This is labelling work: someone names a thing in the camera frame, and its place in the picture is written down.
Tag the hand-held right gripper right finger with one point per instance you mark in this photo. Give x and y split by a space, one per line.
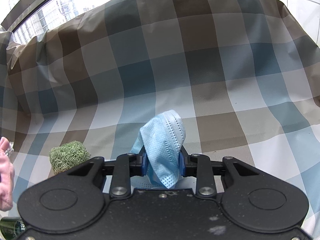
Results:
182 166

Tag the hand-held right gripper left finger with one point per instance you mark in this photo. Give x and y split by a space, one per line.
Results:
144 165

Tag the blue face mask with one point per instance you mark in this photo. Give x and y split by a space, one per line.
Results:
162 142

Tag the green knitted scrubber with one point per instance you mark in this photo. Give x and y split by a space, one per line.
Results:
68 155

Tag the checked cloth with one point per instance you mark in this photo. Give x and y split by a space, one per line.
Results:
175 67

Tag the pink plush item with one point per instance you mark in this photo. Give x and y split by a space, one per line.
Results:
5 180

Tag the green drink can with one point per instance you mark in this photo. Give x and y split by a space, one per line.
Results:
10 227

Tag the glass window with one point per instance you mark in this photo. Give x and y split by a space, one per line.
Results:
50 17

